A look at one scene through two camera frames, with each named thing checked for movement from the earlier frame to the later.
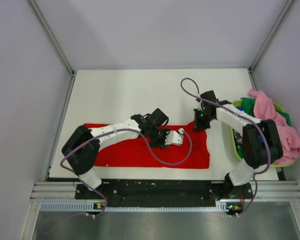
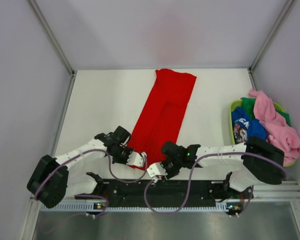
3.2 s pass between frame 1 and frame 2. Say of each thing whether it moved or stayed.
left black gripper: moved
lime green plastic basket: stayed
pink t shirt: stayed
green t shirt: stayed
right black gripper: moved
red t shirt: moved
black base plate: stayed
